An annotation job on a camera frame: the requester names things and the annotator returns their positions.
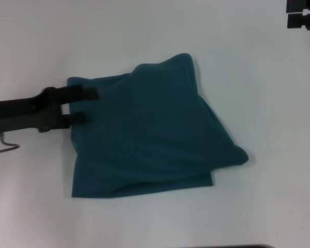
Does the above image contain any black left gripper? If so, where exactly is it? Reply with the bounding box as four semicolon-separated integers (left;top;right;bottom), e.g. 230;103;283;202
0;84;101;134

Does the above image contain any teal shirt with FREE print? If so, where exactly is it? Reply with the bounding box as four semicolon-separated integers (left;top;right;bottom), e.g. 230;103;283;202
66;53;250;199

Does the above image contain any dark left arm cable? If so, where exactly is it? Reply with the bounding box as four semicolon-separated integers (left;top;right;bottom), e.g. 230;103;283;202
0;131;21;157

